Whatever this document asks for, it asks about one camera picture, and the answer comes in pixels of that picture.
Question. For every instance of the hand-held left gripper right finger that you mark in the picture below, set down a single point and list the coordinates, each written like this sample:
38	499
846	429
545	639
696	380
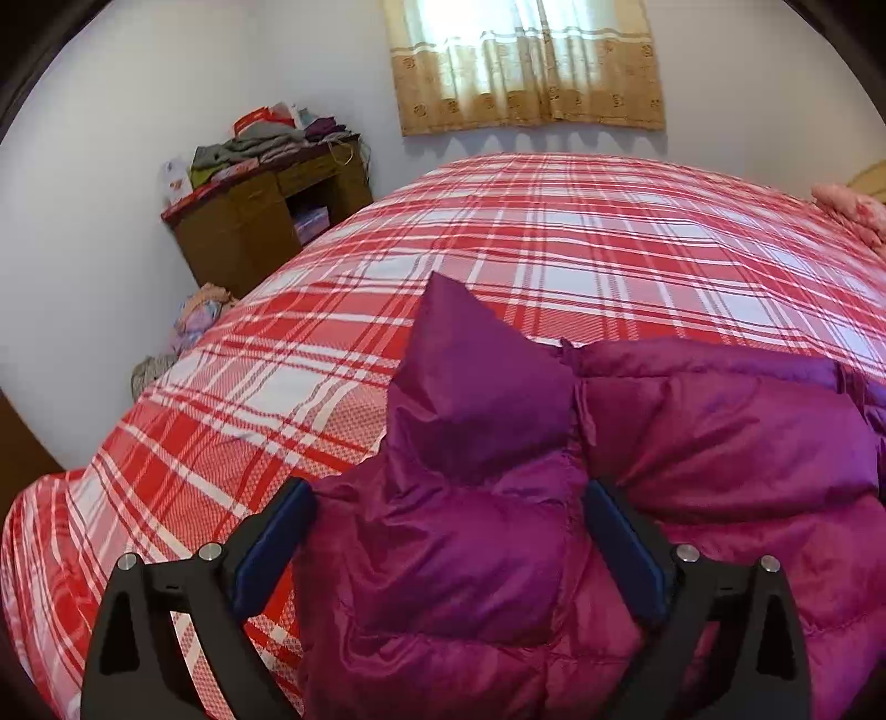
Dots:
626	547

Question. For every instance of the bed with red plaid sheet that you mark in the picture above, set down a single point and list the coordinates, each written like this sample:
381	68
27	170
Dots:
554	228

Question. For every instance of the pastel clothes pile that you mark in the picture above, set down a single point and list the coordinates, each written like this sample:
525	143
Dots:
201	318

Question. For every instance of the grey folded clothes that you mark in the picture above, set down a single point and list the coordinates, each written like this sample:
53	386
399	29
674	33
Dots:
242	151

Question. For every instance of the red paper bag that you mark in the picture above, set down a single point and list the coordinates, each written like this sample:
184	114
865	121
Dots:
259	121

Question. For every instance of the dark wooden furniture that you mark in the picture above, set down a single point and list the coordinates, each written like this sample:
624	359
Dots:
21	450

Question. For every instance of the white printed card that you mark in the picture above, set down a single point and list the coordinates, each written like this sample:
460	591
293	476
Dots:
176	183

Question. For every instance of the brown wooden desk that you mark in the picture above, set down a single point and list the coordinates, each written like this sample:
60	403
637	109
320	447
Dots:
235	228

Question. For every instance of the stacked boxes in desk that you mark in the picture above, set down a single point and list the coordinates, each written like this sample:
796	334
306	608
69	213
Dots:
310	225

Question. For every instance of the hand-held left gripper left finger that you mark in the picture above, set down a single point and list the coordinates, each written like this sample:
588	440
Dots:
270	547

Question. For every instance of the grey patterned cloth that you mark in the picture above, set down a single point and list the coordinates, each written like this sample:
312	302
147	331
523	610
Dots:
153	374

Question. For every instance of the beige window curtain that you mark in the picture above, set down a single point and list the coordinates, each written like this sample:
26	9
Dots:
526	69

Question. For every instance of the dark purple folded clothes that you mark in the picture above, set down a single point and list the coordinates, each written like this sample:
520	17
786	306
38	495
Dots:
324	130

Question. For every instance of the pink pillow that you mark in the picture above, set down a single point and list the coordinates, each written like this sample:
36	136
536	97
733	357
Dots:
855	211

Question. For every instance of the purple down jacket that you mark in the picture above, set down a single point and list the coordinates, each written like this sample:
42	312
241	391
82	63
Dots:
484	554

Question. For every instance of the wooden headboard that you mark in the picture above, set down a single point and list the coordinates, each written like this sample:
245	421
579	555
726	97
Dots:
871	176

